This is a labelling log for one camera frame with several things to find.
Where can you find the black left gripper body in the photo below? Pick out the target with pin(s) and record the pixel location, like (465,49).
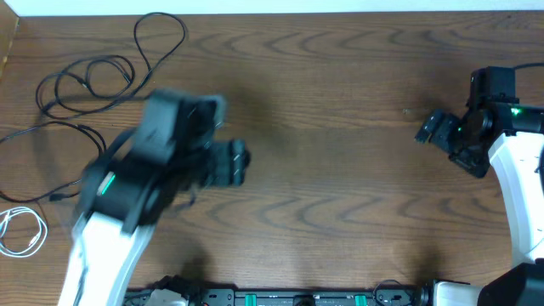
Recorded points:
(229,162)

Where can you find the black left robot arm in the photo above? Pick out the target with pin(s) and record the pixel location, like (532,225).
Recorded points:
(126,189)

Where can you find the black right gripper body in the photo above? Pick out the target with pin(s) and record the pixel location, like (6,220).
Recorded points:
(448,135)

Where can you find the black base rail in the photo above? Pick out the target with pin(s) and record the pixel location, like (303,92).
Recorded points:
(174,290)

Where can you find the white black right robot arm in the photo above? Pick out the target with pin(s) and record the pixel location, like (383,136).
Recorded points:
(497,132)

